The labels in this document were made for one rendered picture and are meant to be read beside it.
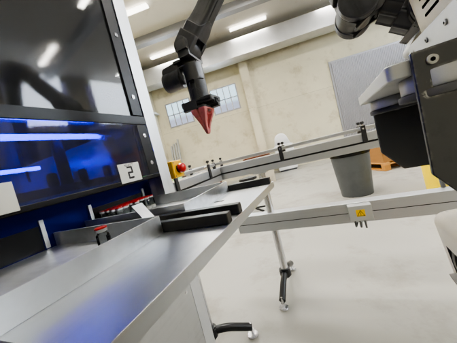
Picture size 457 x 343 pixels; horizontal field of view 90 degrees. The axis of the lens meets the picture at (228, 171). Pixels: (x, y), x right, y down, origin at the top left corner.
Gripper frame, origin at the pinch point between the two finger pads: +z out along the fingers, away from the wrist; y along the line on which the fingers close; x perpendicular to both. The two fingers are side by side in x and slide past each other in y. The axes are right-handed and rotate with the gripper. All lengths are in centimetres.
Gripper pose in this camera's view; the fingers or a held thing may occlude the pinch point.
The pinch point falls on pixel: (207, 131)
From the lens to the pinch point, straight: 69.5
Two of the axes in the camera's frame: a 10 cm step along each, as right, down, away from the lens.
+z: 2.3, 9.7, 0.7
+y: -9.0, 1.8, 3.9
